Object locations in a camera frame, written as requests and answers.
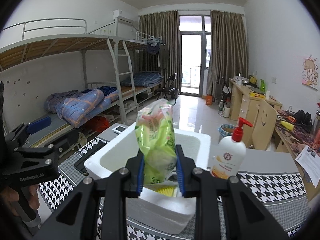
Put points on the white cup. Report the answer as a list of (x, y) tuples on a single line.
[(267, 95)]

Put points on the yellow foam sleeve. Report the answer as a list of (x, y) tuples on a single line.
[(287, 125)]

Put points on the white pot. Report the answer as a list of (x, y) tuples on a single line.
[(240, 80)]

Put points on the black bucket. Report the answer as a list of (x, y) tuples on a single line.
[(175, 93)]

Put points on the yellow flat box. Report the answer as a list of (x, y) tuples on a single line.
[(257, 95)]

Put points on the orange bag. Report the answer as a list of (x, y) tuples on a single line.
[(209, 100)]

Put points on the green plastic packet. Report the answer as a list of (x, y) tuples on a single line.
[(157, 142)]

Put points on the white lotion pump bottle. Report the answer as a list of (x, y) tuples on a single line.
[(225, 155)]

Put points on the white plastic jug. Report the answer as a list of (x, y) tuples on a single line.
[(226, 111)]

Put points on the yellow black box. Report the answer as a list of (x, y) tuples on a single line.
[(253, 79)]

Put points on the black headphones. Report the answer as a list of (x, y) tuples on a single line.
[(303, 117)]

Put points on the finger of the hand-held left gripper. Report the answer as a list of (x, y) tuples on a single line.
[(67, 138), (38, 125)]

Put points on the clear plastic bottle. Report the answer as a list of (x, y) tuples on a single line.
[(220, 106)]

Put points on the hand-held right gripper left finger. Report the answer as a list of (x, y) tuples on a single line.
[(140, 177)]

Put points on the red plastic bag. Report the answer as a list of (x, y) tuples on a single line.
[(98, 123)]

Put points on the brown curtain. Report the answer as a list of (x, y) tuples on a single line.
[(227, 50), (170, 42)]

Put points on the green bag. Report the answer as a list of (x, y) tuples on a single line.
[(262, 85)]

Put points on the wooden chair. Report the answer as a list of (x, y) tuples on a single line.
[(265, 125)]

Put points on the houndstooth cloth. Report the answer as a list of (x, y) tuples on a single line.
[(270, 187)]

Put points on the black folding chair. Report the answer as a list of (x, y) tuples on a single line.
[(171, 80)]

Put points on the printed paper sheets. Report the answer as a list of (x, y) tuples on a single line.
[(308, 162)]

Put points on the white flat device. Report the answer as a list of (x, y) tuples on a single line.
[(119, 129)]

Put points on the person's left hand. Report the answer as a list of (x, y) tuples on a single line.
[(33, 197)]

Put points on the black phone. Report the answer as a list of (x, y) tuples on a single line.
[(86, 157)]

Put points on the blue plaid bedding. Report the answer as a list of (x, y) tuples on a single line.
[(143, 78)]

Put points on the metal bunk bed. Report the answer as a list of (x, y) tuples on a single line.
[(50, 47), (135, 45)]

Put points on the bin with blue liner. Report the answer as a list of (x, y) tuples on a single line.
[(225, 132)]

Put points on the wooden desk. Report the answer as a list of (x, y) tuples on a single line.
[(246, 105)]

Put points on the yellow foam fruit net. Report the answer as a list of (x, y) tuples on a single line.
[(166, 191)]

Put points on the grey bag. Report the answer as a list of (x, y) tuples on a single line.
[(219, 90)]

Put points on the pink wall poster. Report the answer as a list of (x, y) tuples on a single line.
[(311, 72)]

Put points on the blue quilt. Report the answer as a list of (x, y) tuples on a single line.
[(80, 105)]

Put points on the metal bed ladder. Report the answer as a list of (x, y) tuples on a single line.
[(125, 73)]

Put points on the white foam box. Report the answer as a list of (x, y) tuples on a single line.
[(155, 212)]

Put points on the glass balcony door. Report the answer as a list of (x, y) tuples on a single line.
[(191, 55)]

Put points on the white air conditioner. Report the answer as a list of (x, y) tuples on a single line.
[(125, 20)]

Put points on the hanging dark clothes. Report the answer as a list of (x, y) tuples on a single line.
[(153, 48)]

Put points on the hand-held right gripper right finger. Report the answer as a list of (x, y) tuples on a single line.
[(179, 180)]

